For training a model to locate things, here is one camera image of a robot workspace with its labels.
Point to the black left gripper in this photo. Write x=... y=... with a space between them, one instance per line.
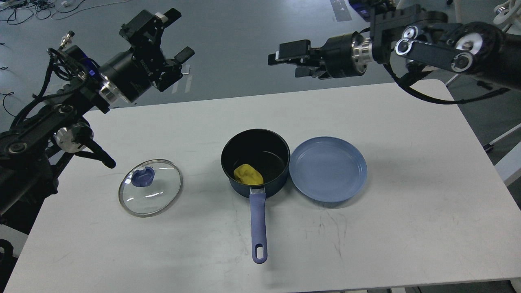
x=131 y=73

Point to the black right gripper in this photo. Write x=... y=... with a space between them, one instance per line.
x=339 y=57

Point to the glass pot lid purple knob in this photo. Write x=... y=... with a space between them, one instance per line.
x=150 y=188

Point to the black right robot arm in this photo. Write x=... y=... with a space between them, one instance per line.
x=405 y=42

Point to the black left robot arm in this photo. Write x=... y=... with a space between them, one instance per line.
x=47 y=133

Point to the blue plate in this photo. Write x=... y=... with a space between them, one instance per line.
x=328 y=169

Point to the white office chair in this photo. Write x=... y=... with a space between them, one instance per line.
x=508 y=12

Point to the dark blue saucepan purple handle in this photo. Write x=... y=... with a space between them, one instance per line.
x=256 y=162

